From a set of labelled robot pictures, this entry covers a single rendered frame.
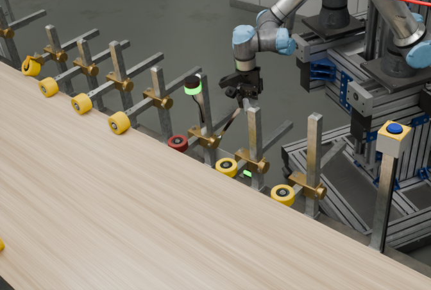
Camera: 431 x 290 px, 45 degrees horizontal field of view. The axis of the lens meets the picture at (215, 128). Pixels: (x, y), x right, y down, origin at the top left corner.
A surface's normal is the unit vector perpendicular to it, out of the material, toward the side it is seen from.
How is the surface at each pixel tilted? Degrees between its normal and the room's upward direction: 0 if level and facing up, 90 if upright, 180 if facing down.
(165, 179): 0
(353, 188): 0
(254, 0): 90
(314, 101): 0
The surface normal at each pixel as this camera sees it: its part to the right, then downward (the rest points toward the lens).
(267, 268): -0.08, -0.80
